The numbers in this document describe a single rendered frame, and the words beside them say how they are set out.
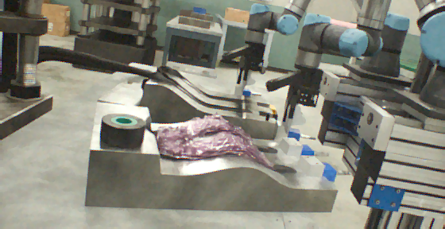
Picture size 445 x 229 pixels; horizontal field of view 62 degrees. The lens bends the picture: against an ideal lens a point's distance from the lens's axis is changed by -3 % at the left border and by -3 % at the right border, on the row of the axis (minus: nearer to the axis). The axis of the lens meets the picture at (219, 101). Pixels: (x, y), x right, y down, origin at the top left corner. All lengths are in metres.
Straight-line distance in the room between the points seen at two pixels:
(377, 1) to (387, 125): 0.37
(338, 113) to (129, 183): 0.98
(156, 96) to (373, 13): 0.66
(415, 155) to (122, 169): 0.72
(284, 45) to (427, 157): 6.78
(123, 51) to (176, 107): 4.03
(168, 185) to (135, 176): 0.06
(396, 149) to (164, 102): 0.62
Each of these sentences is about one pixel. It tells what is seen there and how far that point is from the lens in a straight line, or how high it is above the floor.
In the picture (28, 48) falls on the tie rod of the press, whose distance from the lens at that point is 1.26.
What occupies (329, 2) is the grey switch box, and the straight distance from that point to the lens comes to 7.57.
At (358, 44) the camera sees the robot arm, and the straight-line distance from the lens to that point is 1.06.
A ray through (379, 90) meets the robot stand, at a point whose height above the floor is 0.98.
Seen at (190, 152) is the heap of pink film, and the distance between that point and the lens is 0.76.
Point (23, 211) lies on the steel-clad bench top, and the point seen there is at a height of 0.80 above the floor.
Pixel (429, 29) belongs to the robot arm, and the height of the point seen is 1.21.
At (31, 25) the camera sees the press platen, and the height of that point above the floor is 1.02.
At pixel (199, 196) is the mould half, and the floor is 0.83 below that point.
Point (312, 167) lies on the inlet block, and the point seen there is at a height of 0.88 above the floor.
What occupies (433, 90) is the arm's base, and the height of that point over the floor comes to 1.07.
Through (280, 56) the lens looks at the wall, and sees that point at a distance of 7.76.
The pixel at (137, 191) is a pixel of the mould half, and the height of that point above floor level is 0.84.
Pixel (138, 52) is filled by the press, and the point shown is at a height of 0.34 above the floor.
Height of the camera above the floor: 1.18
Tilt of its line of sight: 15 degrees down
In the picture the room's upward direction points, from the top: 11 degrees clockwise
